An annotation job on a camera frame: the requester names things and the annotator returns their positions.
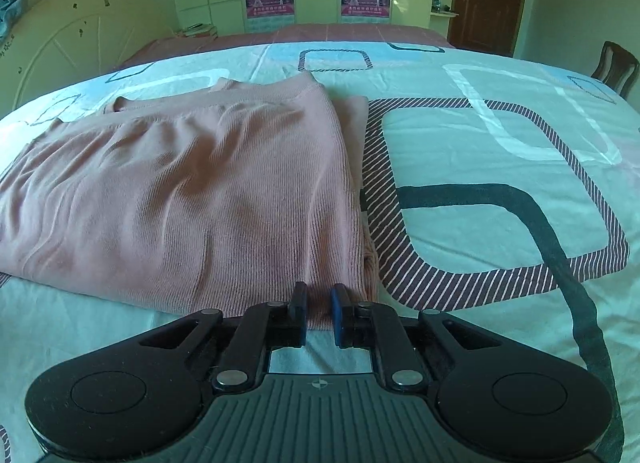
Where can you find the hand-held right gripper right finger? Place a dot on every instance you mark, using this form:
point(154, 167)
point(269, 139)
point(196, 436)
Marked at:
point(337, 318)

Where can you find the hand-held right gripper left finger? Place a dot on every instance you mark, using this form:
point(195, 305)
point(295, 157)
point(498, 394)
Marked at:
point(301, 328)

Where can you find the pink sweater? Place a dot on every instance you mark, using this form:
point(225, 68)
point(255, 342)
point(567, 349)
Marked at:
point(200, 193)

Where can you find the patterned light blue bed sheet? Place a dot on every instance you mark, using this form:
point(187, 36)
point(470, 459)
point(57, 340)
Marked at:
point(475, 168)

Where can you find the stack of books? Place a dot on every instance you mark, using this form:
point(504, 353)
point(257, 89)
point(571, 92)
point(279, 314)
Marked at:
point(197, 31)

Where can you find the cream round headboard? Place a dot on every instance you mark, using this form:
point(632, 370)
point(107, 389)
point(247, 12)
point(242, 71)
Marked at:
point(75, 43)

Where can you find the dark wooden chair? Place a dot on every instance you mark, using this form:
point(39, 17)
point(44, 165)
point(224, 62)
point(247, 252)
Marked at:
point(615, 65)

